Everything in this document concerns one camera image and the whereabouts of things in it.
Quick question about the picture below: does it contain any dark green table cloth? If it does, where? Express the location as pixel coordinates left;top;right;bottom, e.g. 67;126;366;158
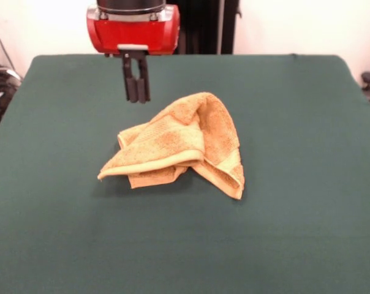
0;53;370;294

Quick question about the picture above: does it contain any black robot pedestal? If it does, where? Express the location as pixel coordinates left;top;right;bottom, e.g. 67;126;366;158
175;0;243;55

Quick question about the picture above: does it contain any yellow-orange terry towel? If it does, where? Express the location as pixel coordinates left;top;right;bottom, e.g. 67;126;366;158
96;91;246;202

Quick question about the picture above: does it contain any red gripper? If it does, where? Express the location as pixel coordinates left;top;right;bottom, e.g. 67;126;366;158
86;4;181;104

